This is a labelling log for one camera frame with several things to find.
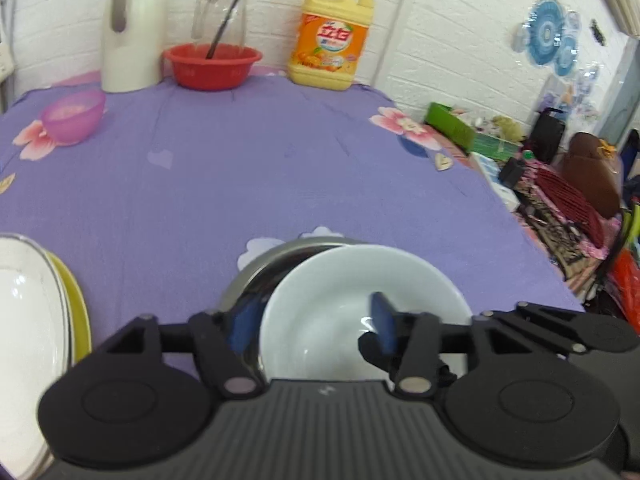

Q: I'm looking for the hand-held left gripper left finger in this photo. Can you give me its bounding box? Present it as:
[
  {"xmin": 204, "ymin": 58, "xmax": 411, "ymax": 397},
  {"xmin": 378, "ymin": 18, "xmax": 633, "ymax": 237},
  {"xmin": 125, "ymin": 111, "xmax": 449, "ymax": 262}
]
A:
[{"xmin": 97, "ymin": 304, "xmax": 263, "ymax": 400}]

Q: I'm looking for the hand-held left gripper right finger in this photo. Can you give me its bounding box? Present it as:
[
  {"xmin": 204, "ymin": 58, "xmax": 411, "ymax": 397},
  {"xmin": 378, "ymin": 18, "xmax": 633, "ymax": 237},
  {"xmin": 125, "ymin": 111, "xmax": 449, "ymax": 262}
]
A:
[{"xmin": 357, "ymin": 291, "xmax": 538, "ymax": 395}]

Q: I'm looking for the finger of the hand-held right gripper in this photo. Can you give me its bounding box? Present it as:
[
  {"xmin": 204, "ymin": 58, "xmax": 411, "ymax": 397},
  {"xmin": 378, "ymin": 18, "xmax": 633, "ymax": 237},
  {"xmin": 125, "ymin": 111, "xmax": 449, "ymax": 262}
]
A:
[{"xmin": 517, "ymin": 301, "xmax": 592, "ymax": 354}]

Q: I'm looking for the white patterned ceramic bowl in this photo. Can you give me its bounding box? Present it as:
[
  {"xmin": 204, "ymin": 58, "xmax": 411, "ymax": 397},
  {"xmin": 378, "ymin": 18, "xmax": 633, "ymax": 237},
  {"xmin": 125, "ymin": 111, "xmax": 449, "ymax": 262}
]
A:
[{"xmin": 259, "ymin": 244, "xmax": 473, "ymax": 392}]

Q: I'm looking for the stainless steel bowl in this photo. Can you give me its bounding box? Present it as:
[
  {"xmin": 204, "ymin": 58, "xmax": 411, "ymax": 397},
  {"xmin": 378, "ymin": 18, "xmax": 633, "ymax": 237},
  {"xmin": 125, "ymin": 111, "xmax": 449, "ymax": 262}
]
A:
[{"xmin": 217, "ymin": 236, "xmax": 361, "ymax": 381}]

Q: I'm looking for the yellow plastic plate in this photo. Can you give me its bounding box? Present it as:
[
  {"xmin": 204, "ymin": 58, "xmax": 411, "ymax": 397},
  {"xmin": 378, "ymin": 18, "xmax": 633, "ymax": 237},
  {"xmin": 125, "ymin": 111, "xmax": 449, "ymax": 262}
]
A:
[{"xmin": 46, "ymin": 251, "xmax": 93, "ymax": 367}]

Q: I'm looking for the white blue-rimmed plate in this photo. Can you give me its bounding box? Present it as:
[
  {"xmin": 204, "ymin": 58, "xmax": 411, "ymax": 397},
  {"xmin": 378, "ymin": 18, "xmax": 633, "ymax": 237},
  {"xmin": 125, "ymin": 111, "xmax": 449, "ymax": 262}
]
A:
[{"xmin": 0, "ymin": 232, "xmax": 70, "ymax": 480}]

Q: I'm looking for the orange plastic bag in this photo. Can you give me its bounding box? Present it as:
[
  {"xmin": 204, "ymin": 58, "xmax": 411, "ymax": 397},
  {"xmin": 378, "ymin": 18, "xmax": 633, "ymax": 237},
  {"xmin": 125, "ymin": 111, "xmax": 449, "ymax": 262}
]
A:
[{"xmin": 606, "ymin": 249, "xmax": 640, "ymax": 322}]

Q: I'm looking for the red mesh mat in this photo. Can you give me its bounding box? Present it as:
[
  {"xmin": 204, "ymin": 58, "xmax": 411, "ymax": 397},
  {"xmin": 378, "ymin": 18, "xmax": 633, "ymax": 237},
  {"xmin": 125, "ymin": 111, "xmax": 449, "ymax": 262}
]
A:
[{"xmin": 531, "ymin": 166, "xmax": 609, "ymax": 249}]

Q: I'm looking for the brown bag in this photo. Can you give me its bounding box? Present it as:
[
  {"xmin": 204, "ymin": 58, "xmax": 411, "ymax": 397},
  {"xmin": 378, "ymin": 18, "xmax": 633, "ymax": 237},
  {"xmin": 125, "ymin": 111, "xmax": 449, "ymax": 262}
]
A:
[{"xmin": 562, "ymin": 131, "xmax": 624, "ymax": 219}]

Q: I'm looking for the small black object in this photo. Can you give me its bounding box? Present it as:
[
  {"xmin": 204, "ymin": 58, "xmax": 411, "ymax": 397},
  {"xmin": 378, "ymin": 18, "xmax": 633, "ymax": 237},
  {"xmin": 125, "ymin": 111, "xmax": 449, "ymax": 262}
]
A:
[{"xmin": 499, "ymin": 157, "xmax": 527, "ymax": 192}]

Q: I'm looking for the purple floral tablecloth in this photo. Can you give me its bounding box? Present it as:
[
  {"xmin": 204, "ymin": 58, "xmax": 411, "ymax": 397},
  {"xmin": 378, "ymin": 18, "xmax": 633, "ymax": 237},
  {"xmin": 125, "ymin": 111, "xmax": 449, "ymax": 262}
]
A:
[{"xmin": 0, "ymin": 62, "xmax": 586, "ymax": 391}]

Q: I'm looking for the black cylindrical container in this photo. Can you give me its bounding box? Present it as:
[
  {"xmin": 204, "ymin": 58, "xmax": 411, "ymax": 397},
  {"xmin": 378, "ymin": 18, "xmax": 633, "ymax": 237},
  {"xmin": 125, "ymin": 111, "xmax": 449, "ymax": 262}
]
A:
[{"xmin": 527, "ymin": 107, "xmax": 569, "ymax": 164}]

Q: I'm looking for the green box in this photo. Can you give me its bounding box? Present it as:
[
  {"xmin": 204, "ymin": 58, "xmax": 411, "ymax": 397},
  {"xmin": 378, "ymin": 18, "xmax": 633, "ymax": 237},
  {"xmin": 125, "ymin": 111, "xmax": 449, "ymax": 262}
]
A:
[{"xmin": 424, "ymin": 102, "xmax": 523, "ymax": 161}]

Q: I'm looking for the beige yarn ball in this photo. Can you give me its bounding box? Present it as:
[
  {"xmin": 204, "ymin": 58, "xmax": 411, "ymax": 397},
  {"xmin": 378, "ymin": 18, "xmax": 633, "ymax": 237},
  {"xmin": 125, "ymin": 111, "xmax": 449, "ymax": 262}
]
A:
[{"xmin": 491, "ymin": 115, "xmax": 523, "ymax": 142}]

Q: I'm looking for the purple plastic bowl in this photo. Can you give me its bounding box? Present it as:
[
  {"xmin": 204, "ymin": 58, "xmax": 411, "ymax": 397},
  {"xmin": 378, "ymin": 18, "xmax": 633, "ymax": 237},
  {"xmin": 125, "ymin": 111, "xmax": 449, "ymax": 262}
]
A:
[{"xmin": 41, "ymin": 91, "xmax": 107, "ymax": 146}]

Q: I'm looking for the red plastic bowl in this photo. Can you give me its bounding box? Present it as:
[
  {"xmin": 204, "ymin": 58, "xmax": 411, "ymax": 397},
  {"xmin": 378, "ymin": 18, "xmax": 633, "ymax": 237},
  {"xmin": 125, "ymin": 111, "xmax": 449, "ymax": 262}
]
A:
[{"xmin": 163, "ymin": 43, "xmax": 263, "ymax": 92}]

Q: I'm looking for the yellow detergent bottle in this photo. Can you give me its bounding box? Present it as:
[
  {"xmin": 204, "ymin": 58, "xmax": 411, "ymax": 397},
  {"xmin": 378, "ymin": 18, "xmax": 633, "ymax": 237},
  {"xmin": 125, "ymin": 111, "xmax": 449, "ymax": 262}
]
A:
[{"xmin": 287, "ymin": 0, "xmax": 383, "ymax": 92}]

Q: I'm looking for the white thermos jug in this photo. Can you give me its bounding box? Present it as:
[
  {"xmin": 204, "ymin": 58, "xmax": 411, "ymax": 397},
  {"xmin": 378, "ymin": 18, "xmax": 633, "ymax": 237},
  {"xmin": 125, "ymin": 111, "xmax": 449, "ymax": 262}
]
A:
[{"xmin": 101, "ymin": 0, "xmax": 167, "ymax": 93}]

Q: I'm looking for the blue round wall decoration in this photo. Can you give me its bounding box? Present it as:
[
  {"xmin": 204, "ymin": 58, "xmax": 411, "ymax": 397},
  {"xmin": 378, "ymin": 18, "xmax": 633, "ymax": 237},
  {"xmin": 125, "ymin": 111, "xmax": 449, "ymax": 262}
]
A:
[{"xmin": 512, "ymin": 0, "xmax": 582, "ymax": 78}]

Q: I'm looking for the white wall pipe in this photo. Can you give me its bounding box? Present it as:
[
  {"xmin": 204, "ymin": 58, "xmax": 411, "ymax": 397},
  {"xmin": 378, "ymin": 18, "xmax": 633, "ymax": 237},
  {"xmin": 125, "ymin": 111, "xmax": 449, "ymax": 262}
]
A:
[{"xmin": 372, "ymin": 0, "xmax": 419, "ymax": 86}]

